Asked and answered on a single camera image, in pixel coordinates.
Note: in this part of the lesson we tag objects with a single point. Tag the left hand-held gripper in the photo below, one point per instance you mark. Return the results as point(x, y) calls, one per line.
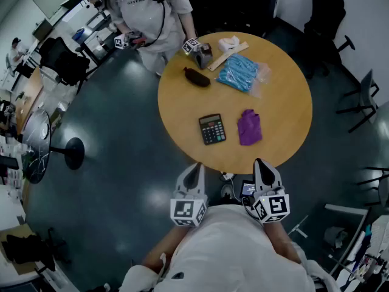
point(188, 211)

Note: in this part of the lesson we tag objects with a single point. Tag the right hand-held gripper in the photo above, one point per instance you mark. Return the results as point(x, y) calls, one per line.
point(273, 207)

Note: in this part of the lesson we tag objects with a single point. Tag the purple cloth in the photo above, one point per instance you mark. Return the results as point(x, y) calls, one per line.
point(249, 128)

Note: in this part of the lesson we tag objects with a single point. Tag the black calculator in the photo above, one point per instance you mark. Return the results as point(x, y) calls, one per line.
point(212, 129)

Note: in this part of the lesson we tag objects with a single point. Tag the person's left forearm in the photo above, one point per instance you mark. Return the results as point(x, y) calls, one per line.
point(164, 248)

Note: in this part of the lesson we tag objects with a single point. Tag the person's right forearm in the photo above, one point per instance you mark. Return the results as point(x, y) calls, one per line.
point(282, 242)

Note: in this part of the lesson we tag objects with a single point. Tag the small black monitor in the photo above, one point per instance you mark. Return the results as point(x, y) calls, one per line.
point(247, 189)

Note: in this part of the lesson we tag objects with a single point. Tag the white power adapter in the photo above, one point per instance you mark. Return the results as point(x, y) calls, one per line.
point(228, 176)

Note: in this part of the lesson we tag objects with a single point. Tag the white T-shaped tool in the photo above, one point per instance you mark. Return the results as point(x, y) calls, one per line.
point(299, 230)

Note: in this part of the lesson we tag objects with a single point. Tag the person's torso in white shirt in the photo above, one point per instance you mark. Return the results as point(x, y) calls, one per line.
point(231, 254)

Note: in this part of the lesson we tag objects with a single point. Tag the grey waste bin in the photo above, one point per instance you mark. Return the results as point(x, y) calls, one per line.
point(332, 234)

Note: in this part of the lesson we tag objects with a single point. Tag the black soft pouch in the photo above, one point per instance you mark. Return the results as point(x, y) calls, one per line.
point(197, 78)

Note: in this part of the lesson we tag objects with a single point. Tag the plastic bag of blue items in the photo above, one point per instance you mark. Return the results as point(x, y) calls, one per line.
point(238, 71)

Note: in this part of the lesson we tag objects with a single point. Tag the grey chair with black legs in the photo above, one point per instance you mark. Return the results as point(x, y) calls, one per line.
point(367, 90)
point(383, 190)

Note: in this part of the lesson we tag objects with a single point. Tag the white desk with clutter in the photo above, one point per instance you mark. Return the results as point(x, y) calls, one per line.
point(377, 233)

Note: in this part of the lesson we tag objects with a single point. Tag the wooden ruler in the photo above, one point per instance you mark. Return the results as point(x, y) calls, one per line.
point(226, 57)

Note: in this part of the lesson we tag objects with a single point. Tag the black marble round table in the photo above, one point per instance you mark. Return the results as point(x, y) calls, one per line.
point(36, 144)

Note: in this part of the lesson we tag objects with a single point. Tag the black mesh office chair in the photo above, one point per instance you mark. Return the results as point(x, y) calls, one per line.
point(70, 65)

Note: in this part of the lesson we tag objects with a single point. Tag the tall black office chair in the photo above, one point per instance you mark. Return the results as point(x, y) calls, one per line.
point(325, 20)

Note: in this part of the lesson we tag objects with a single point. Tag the wooden desk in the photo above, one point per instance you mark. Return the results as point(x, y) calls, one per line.
point(30, 96)

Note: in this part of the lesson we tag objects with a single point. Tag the blue storage bin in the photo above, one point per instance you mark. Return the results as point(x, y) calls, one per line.
point(79, 35)

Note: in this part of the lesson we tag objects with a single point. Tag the grey metal frame table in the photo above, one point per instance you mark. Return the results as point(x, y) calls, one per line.
point(346, 208)

